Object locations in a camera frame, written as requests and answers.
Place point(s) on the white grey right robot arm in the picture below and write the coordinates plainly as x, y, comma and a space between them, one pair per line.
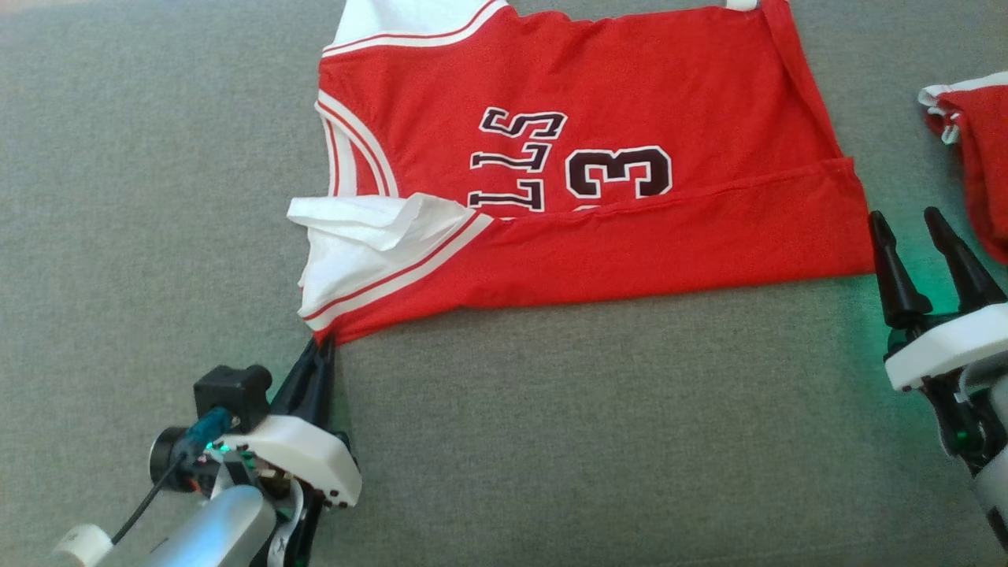
995, 496

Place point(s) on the red basketball jersey white sleeves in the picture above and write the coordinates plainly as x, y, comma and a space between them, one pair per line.
630, 79

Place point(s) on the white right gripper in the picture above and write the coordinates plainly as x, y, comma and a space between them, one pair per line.
945, 346

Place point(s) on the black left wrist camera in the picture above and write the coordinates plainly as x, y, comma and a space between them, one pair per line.
232, 390

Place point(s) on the crumpled red garment white trim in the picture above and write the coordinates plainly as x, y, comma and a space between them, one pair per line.
988, 157

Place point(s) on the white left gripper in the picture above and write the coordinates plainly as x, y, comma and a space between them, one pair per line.
307, 457

